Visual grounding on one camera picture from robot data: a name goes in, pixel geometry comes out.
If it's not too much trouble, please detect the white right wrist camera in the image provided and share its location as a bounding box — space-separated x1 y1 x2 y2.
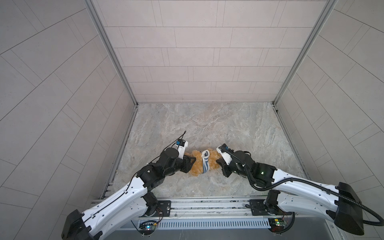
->
217 144 233 166

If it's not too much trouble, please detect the right green circuit board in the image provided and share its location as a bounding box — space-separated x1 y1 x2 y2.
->
268 218 286 233

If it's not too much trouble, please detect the aluminium left corner post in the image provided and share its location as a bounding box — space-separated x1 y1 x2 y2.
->
84 0 139 108

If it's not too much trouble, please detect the green circuit board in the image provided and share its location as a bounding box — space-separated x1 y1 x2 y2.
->
268 218 286 233
139 220 159 236

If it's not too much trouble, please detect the aluminium corner post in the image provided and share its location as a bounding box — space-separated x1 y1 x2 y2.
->
272 0 338 108
84 0 139 108

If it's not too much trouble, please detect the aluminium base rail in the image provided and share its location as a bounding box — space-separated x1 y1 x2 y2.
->
89 196 316 221

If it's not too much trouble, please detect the aluminium right corner post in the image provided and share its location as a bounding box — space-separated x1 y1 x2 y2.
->
272 0 338 108

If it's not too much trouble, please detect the thin black left camera cable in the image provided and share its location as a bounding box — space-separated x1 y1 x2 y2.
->
125 130 187 193

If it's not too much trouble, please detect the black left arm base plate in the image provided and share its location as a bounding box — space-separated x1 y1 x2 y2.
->
142 201 172 218

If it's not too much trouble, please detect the left green circuit board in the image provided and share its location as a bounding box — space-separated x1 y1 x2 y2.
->
139 220 159 236

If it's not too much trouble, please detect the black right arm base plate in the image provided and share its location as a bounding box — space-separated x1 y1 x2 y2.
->
245 200 292 216

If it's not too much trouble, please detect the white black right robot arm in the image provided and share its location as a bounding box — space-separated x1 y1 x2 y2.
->
217 145 365 236

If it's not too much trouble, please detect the tan plush teddy bear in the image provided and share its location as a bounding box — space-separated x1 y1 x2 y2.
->
185 149 222 177

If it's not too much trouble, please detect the blue white striped knit sweater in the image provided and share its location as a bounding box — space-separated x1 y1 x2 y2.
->
202 150 210 174

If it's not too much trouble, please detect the white ventilation grille strip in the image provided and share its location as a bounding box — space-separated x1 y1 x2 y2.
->
156 218 271 230

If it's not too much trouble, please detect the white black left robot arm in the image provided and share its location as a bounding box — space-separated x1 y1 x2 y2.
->
61 148 196 240

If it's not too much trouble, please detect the black corrugated cable conduit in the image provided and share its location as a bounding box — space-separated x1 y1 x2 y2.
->
218 143 384 227

